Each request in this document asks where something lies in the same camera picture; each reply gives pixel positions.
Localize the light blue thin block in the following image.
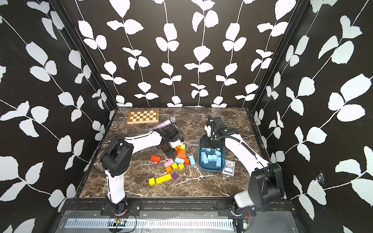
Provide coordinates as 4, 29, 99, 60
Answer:
201, 153, 209, 164

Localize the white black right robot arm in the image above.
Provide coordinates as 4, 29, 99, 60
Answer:
205, 126, 285, 210

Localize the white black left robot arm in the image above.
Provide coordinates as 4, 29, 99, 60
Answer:
100, 126, 184, 204

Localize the red block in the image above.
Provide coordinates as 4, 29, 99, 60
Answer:
177, 149, 186, 154
151, 155, 161, 163
177, 153, 187, 159

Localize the pink block lower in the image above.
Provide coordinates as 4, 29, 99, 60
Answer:
164, 159, 174, 168

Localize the red block left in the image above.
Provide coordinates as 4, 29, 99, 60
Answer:
151, 155, 161, 163

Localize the dark teal plastic tray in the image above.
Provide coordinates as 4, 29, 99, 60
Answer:
198, 136, 225, 173

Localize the orange cube lower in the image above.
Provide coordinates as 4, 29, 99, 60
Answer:
166, 166, 173, 173

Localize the yellow cube lower centre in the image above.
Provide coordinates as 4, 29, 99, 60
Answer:
178, 163, 185, 170

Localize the purple glitter microphone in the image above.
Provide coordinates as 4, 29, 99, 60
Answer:
151, 116, 177, 131

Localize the purple cube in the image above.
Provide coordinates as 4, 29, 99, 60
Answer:
172, 173, 179, 181

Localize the playing card box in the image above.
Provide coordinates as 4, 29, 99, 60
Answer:
222, 159, 235, 176

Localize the long yellow block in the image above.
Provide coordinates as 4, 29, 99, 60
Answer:
155, 174, 172, 184

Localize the wooden chessboard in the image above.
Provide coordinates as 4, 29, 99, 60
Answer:
127, 109, 159, 124

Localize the small yellow cube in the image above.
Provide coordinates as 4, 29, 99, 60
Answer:
149, 178, 156, 185

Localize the white slotted cable duct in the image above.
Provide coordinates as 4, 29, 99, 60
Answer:
63, 218, 234, 230

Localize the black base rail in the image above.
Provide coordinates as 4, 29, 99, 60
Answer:
61, 197, 297, 218

